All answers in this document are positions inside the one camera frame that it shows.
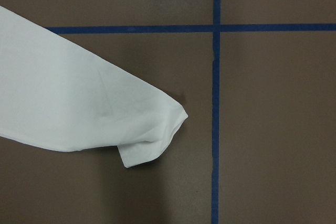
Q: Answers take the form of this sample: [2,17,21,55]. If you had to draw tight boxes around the white long-sleeve printed shirt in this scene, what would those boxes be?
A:
[1,8,188,168]

